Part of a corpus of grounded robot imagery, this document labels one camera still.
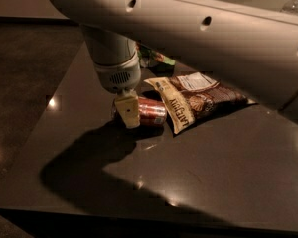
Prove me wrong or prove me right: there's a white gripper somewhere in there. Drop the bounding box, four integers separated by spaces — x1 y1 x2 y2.
94 54 141 129

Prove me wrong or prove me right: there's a brown and cream chip bag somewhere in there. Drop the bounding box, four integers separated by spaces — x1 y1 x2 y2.
145 72 255 134

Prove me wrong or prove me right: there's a red coke can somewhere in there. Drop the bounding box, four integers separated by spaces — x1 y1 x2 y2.
111 97 167 126

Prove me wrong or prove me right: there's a green chip bag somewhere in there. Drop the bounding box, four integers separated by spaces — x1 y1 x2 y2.
136 43 176 68

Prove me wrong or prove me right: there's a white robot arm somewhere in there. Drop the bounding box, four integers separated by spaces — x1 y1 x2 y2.
50 0 298 124

